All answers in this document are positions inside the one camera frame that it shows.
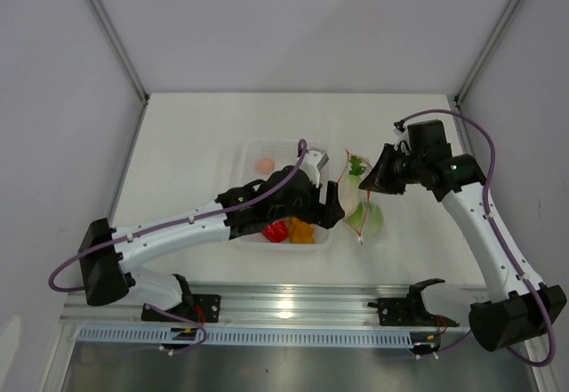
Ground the left aluminium frame post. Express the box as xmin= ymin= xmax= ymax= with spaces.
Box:
xmin=85 ymin=0 xmax=148 ymax=104

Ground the white slotted cable duct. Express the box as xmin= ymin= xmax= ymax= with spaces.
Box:
xmin=76 ymin=325 xmax=414 ymax=349

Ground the aluminium mounting rail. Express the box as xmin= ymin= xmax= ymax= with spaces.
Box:
xmin=59 ymin=284 xmax=488 ymax=330

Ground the green cabbage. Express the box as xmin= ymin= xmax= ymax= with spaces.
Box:
xmin=346 ymin=203 xmax=384 ymax=238

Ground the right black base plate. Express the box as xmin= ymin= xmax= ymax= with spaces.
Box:
xmin=367 ymin=293 xmax=460 ymax=327

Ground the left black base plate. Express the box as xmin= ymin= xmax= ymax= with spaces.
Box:
xmin=141 ymin=294 xmax=221 ymax=324

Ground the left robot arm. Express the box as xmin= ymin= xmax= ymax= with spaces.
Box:
xmin=77 ymin=166 xmax=345 ymax=321

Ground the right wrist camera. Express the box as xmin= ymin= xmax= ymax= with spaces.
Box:
xmin=407 ymin=120 xmax=453 ymax=164

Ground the white radish with leaves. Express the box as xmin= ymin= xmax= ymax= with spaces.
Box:
xmin=339 ymin=154 xmax=366 ymax=217

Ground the right aluminium frame post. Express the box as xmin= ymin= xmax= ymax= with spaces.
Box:
xmin=453 ymin=0 xmax=525 ymax=109

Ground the aluminium frame post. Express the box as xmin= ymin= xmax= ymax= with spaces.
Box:
xmin=85 ymin=0 xmax=148 ymax=104
xmin=453 ymin=0 xmax=525 ymax=109

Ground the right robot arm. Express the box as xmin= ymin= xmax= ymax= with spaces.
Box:
xmin=359 ymin=144 xmax=567 ymax=351

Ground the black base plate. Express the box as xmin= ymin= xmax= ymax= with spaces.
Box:
xmin=141 ymin=294 xmax=221 ymax=324
xmin=367 ymin=293 xmax=460 ymax=327

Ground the clear zip top bag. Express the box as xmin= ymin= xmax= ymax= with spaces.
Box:
xmin=338 ymin=149 xmax=385 ymax=245

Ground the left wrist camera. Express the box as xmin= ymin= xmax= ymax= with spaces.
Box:
xmin=301 ymin=148 xmax=329 ymax=188

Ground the red bell pepper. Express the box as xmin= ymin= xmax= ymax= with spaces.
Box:
xmin=262 ymin=220 xmax=289 ymax=244

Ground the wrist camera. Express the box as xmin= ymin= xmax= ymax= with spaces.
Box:
xmin=301 ymin=148 xmax=329 ymax=188
xmin=407 ymin=120 xmax=453 ymax=164

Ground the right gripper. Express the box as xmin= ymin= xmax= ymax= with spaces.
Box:
xmin=358 ymin=143 xmax=425 ymax=196

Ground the white plastic basket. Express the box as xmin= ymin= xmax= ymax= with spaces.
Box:
xmin=235 ymin=139 xmax=332 ymax=251

